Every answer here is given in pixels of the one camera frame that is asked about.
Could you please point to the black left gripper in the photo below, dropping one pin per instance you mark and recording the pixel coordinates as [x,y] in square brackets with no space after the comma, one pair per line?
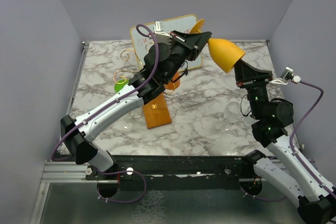
[191,42]

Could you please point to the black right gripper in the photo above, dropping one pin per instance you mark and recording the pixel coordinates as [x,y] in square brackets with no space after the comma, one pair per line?
[244,72]

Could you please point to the yellow plastic wine glass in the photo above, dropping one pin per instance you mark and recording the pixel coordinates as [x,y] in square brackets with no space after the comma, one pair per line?
[224,53]

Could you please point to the orange plastic wine glass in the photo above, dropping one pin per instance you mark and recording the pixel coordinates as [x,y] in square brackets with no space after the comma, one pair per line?
[174,84]

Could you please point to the green plastic wine glass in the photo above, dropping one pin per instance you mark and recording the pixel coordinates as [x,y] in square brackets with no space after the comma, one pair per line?
[120,84]

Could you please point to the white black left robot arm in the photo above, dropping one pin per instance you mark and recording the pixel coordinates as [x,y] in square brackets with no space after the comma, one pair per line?
[161,63]

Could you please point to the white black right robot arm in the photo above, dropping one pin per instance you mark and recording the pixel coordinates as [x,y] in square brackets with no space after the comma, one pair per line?
[301,183]

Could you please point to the clear wine glass middle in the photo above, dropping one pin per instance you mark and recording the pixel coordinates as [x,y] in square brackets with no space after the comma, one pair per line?
[231,117]

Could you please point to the clear wine glass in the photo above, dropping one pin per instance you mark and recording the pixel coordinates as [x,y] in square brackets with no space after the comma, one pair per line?
[128,121]
[231,117]
[248,120]

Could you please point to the clear wine glass right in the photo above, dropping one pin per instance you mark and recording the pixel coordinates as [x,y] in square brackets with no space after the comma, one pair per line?
[248,120]

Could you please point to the wooden rack base board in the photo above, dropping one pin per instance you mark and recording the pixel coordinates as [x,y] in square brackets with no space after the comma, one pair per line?
[156,113]

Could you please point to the clear wine glass left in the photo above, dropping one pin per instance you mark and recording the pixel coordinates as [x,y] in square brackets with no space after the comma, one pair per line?
[128,121]

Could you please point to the yellow framed whiteboard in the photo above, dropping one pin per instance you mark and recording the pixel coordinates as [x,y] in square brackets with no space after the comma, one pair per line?
[142,44]

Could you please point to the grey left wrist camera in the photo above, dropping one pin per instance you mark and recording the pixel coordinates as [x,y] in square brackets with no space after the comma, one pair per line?
[160,35]

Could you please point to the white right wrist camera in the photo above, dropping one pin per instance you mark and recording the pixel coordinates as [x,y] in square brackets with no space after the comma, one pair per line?
[286,77]

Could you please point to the gold wire wine glass rack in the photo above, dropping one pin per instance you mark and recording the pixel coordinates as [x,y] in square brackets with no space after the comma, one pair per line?
[125,56]

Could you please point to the black mounting rail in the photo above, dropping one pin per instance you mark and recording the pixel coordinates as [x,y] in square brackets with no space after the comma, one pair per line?
[177,172]

